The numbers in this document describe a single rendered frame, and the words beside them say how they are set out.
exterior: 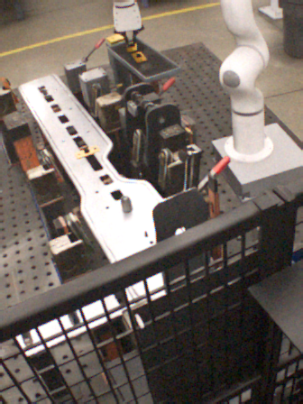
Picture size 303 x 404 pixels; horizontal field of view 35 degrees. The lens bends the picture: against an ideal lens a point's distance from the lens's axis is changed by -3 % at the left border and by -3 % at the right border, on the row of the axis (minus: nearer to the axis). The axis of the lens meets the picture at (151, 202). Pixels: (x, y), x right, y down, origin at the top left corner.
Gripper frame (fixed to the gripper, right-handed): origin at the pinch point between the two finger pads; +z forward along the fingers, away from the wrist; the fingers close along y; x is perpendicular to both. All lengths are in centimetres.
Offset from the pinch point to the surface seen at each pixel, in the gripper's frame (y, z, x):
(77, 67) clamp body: 25.0, 13.0, -11.8
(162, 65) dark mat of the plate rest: -10.9, 2.5, 20.6
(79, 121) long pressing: 22.1, 18.5, 24.6
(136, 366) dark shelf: 3, 15, 130
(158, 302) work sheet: -6, -26, 146
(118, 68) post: 7.3, 14.7, -8.4
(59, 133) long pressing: 29.0, 18.5, 31.5
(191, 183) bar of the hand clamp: -14, 6, 85
